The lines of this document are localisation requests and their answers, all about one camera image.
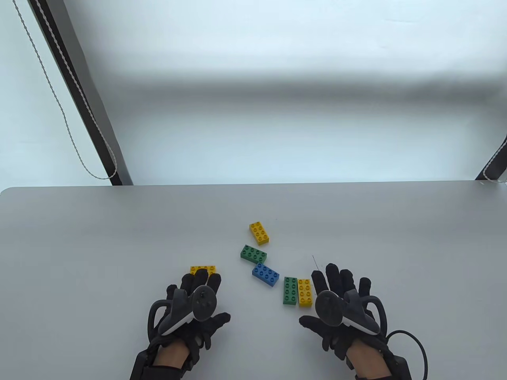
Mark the green lego brick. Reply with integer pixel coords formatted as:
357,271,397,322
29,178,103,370
283,277,298,306
240,245,267,264

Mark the blue lego brick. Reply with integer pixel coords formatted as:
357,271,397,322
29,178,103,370
252,262,280,288

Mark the black left wrist sensor band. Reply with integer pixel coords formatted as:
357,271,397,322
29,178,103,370
130,348,154,380

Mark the black wrist sensor band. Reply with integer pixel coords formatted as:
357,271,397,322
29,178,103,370
130,348,154,380
385,352,411,380

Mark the black frame pole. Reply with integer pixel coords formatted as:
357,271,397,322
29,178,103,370
28,0,134,186
475,135,507,182

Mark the person's left forearm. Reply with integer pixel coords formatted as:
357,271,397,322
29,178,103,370
152,340,191,380

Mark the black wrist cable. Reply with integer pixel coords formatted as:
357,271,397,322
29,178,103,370
386,331,429,380

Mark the grey beaded cord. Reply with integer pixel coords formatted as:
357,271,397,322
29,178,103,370
12,0,118,181
479,141,507,183

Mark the person's right hand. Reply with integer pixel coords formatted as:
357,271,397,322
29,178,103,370
299,263,387,361

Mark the black right wrist sensor band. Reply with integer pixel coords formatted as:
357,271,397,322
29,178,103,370
385,352,411,380

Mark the dark grey controller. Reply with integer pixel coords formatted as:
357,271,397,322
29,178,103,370
315,289,387,337
149,286,217,342

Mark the person's left hand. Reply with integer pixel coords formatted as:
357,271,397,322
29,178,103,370
151,270,231,357

